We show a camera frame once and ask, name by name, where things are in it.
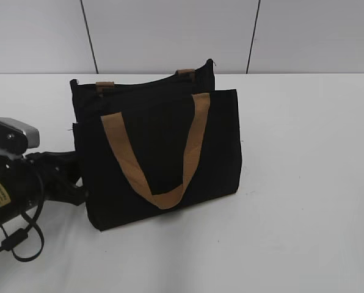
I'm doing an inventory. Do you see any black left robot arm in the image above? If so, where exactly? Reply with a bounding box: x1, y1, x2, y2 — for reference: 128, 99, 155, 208
0, 151, 89, 225

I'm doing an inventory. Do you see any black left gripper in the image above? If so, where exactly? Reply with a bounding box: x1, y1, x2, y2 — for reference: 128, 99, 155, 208
25, 151, 87, 206

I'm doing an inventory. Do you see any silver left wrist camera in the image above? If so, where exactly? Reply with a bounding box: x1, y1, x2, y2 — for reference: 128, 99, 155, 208
0, 117, 40, 155

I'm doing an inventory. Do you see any tan rear bag handle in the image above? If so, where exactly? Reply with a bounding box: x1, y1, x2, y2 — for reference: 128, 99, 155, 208
95, 69, 195, 92

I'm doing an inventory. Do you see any black tote bag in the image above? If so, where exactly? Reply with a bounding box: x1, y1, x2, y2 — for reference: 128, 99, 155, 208
70, 59, 242, 231

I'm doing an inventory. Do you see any tan front bag handle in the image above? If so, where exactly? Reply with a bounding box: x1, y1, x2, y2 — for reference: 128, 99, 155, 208
101, 93, 211, 210

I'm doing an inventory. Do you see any tan bag handle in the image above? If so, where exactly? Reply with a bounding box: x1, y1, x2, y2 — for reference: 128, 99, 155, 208
101, 93, 211, 210
95, 69, 195, 92

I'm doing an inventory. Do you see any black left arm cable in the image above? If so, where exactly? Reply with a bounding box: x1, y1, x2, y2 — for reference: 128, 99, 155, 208
0, 161, 46, 262

